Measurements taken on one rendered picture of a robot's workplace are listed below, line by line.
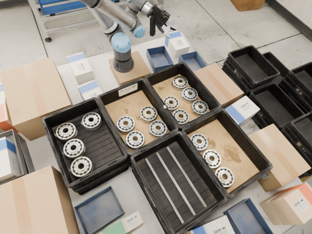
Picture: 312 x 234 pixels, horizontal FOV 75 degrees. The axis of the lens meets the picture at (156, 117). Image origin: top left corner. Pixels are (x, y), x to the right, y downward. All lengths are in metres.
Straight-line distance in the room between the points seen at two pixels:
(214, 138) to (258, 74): 1.12
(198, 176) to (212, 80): 0.64
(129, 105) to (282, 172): 0.92
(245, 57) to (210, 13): 1.54
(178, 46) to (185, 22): 1.67
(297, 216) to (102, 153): 0.96
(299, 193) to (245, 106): 0.53
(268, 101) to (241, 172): 1.11
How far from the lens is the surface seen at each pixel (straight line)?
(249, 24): 3.69
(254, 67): 2.24
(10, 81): 1.46
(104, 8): 1.18
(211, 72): 1.47
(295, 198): 1.21
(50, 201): 1.06
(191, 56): 1.73
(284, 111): 2.21
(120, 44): 1.34
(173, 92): 1.33
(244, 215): 1.31
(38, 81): 1.39
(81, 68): 1.53
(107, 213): 1.19
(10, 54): 3.09
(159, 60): 1.68
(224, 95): 1.37
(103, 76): 1.57
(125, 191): 1.20
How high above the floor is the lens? 1.88
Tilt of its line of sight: 60 degrees down
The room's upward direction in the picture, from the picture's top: 9 degrees clockwise
